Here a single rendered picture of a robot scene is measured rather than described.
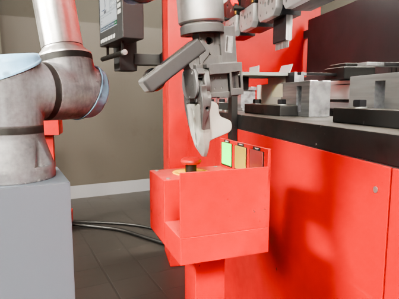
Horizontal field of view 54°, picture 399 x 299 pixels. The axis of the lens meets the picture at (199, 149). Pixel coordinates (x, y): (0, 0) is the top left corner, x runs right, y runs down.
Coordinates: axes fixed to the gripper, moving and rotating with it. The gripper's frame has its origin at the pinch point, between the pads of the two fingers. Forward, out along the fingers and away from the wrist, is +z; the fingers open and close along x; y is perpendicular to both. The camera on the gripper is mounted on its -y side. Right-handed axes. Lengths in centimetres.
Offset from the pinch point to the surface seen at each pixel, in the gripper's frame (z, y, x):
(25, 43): -58, -36, 307
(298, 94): -6, 42, 32
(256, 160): 3.1, 9.9, -1.3
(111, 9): -57, 16, 169
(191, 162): 3.6, 1.1, 7.9
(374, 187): 6.2, 20.6, -17.4
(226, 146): 2.1, 10.0, 11.1
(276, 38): -24, 48, 51
